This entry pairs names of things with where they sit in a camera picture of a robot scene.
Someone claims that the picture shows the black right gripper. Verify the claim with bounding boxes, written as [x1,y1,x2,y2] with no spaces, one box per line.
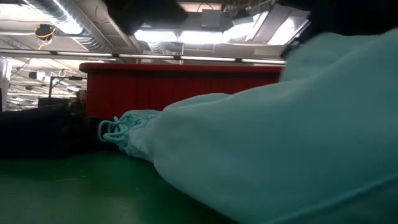
[279,0,398,60]

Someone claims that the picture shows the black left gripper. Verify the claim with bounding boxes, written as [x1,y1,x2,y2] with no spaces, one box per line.
[104,0,189,35]

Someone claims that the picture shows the teal shorts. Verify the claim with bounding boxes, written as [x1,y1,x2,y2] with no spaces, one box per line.
[98,27,398,224]

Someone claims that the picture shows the dark grey shorts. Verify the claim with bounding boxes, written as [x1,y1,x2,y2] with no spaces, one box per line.
[0,104,109,159]

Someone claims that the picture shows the red plastic laundry bin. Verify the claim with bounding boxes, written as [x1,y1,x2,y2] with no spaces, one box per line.
[79,62,285,121]

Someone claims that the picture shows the long ceiling light strip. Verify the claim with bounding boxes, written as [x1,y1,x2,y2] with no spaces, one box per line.
[0,49,286,65]

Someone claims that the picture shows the person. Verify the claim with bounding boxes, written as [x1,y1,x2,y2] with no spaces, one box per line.
[68,90,88,118]

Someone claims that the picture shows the round ceiling cable reel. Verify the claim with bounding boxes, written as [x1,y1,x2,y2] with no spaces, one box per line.
[34,24,57,40]

